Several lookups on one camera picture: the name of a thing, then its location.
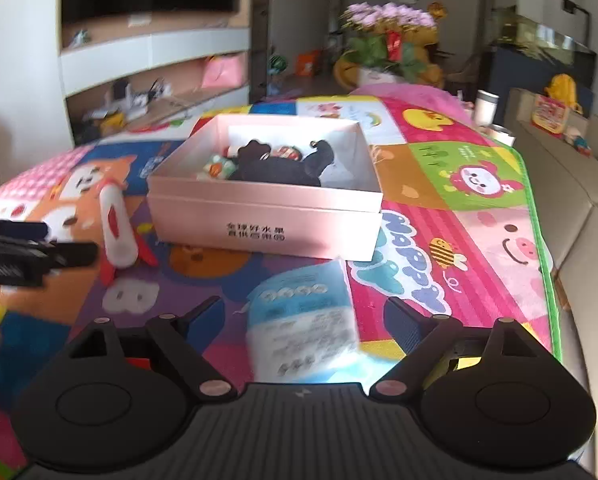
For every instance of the red printed bag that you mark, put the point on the red printed bag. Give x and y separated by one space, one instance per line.
549 114

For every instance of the watermelon ball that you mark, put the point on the watermelon ball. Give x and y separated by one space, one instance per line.
278 63

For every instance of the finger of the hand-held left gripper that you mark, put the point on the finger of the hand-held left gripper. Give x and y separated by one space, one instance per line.
14 229
39 259

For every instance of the orange box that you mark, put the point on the orange box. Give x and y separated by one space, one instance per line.
307 63

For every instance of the white television cabinet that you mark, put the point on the white television cabinet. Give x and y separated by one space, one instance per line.
24 70

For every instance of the beige sofa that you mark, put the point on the beige sofa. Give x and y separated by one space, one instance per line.
589 260

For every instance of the white red toy rocket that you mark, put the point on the white red toy rocket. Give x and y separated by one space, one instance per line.
116 230

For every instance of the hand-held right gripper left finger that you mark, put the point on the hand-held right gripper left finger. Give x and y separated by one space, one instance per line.
205 312

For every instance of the yellow backpack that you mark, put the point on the yellow backpack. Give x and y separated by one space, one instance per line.
563 89

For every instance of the black plush toy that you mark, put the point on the black plush toy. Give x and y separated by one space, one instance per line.
284 167

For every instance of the dark cabinet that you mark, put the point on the dark cabinet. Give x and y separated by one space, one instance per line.
534 67

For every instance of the white cylindrical cup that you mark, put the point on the white cylindrical cup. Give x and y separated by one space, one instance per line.
484 106

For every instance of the blue wet wipes packet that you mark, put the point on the blue wet wipes packet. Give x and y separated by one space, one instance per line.
301 320

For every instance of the pink gift bag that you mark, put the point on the pink gift bag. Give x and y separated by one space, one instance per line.
224 71

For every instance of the pink cardboard box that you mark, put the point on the pink cardboard box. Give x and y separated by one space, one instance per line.
269 225

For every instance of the colourful cartoon play mat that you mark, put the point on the colourful cartoon play mat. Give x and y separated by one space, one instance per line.
454 240

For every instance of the potted pink orchid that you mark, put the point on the potted pink orchid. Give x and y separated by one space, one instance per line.
386 35

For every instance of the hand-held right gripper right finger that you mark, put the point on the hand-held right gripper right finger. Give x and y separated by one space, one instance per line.
400 321

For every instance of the green white small toy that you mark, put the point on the green white small toy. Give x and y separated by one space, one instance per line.
214 166

